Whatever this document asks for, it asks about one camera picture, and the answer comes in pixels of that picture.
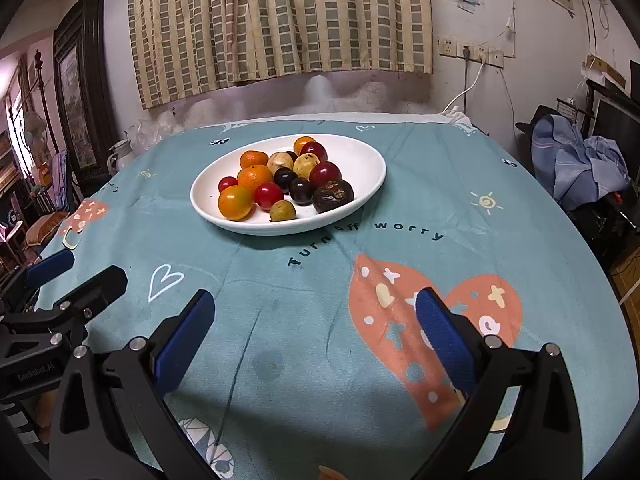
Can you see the beige checked curtain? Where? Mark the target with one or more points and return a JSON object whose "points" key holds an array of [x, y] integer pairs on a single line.
{"points": [[280, 20]]}

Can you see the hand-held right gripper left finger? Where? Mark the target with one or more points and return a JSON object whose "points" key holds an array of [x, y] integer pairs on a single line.
{"points": [[185, 340]]}

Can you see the small orange kumquat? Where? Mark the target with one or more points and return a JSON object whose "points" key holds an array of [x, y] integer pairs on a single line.
{"points": [[301, 143]]}

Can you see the dark wooden framed picture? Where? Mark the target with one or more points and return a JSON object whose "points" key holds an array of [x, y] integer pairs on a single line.
{"points": [[80, 90]]}

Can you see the white cloth under tablecloth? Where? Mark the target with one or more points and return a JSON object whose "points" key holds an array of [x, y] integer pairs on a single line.
{"points": [[450, 116]]}

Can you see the black monitor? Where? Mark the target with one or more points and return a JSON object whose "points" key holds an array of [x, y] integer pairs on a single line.
{"points": [[617, 127]]}

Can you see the dark brown mangosteen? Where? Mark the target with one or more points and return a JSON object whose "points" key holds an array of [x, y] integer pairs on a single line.
{"points": [[332, 196]]}

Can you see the orange tangerine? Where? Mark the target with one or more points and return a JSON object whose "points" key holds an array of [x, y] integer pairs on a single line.
{"points": [[254, 177], [253, 158]]}

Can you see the pale yellow round fruit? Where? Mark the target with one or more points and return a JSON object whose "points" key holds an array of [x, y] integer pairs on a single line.
{"points": [[305, 166]]}

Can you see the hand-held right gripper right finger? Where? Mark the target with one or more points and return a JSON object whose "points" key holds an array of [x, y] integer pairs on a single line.
{"points": [[445, 340]]}

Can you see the beige round fruit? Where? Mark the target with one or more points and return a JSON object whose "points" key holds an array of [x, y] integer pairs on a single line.
{"points": [[279, 161]]}

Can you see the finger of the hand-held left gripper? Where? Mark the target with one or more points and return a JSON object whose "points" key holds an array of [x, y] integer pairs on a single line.
{"points": [[97, 287], [50, 265]]}

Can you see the blue clothes pile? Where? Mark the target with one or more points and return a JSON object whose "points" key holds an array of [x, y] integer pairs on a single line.
{"points": [[575, 160]]}

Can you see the white wall socket strip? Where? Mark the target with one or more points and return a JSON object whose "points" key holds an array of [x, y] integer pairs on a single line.
{"points": [[470, 52]]}

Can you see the clear plastic bag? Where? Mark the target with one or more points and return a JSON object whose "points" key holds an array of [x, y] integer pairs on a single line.
{"points": [[150, 127]]}

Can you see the green yellow round fruit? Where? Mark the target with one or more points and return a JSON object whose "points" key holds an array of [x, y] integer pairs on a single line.
{"points": [[281, 210]]}

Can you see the white pitcher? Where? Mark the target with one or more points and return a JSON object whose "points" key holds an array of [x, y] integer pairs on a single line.
{"points": [[120, 156]]}

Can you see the black hat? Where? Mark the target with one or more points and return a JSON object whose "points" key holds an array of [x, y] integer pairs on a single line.
{"points": [[537, 119]]}

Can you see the white oval plate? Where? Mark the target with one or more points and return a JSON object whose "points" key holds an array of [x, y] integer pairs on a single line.
{"points": [[350, 160]]}

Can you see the yellow-orange tomato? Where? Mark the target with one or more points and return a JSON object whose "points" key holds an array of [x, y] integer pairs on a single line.
{"points": [[235, 202]]}

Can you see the standing fan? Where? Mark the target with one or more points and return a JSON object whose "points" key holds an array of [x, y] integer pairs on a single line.
{"points": [[34, 127]]}

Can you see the small red cherry tomato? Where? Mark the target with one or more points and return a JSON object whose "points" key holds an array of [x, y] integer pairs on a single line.
{"points": [[228, 184]]}

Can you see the large dark red plum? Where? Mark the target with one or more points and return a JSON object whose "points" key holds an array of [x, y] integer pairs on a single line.
{"points": [[325, 173]]}

